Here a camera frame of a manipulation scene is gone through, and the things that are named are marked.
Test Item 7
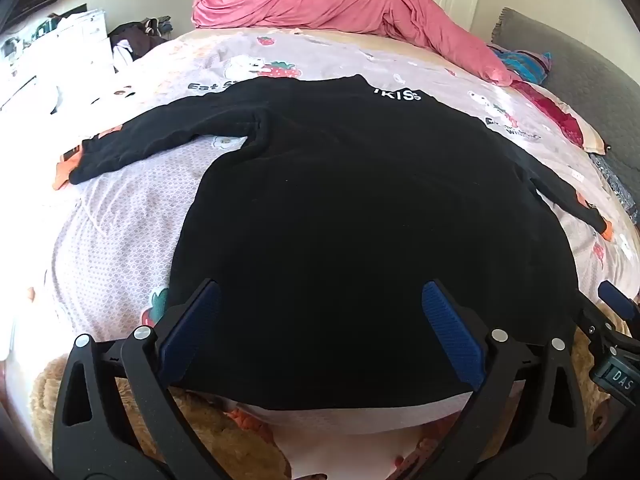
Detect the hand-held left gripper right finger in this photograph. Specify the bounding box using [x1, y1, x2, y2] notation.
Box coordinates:
[421, 280, 608, 480]

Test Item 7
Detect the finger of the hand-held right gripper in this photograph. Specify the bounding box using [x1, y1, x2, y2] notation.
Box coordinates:
[575, 280, 640, 342]

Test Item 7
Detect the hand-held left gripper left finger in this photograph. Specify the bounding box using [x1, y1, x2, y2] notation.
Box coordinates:
[52, 279, 223, 480]

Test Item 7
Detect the black sweater with orange cuffs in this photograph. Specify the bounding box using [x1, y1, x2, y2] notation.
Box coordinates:
[67, 74, 613, 411]

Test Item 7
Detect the pile of dark clothes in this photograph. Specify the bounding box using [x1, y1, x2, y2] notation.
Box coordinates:
[107, 17, 173, 73]

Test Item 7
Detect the strawberry printed bed sheet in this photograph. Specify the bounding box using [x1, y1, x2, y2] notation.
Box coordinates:
[0, 27, 640, 441]

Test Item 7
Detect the red patterned pillow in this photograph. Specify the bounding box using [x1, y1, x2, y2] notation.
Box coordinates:
[510, 80, 608, 153]

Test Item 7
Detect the grey padded headboard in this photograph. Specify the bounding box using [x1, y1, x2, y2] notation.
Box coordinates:
[490, 7, 640, 196]

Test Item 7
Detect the blue striped cloth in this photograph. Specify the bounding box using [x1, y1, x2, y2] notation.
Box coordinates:
[492, 45, 553, 86]

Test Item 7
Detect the white dresser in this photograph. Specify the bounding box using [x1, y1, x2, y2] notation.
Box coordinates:
[0, 7, 116, 111]

